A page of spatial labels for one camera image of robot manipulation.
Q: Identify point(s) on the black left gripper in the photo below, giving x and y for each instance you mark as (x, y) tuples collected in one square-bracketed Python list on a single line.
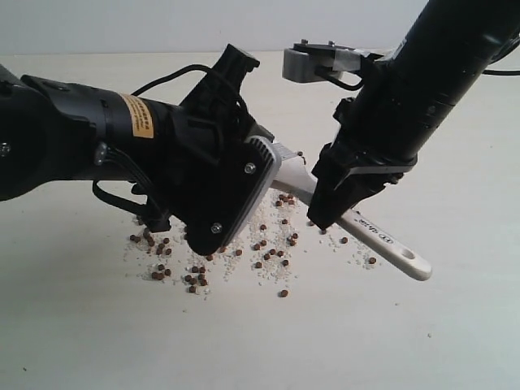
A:
[(191, 136)]

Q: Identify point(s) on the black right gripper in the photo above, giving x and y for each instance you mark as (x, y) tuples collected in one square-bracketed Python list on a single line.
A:
[(376, 144)]

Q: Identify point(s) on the white paint brush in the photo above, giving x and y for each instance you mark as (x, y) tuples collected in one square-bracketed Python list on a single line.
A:
[(293, 177)]

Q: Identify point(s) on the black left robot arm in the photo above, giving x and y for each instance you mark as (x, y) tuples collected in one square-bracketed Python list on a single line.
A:
[(52, 131)]

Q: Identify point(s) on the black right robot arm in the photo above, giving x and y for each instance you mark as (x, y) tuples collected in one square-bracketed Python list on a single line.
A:
[(445, 51)]

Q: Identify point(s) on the brown and white debris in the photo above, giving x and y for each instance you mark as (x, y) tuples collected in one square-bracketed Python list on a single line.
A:
[(252, 252)]

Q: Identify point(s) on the scattered brown pellets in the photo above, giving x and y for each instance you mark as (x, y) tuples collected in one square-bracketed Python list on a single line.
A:
[(243, 252)]

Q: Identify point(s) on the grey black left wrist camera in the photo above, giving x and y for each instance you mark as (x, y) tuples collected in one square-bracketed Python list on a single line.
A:
[(220, 208)]

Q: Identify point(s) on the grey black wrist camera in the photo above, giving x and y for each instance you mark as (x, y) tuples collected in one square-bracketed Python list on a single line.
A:
[(220, 208), (306, 62)]

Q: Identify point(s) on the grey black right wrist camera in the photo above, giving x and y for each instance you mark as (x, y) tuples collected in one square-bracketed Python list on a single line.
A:
[(306, 62)]

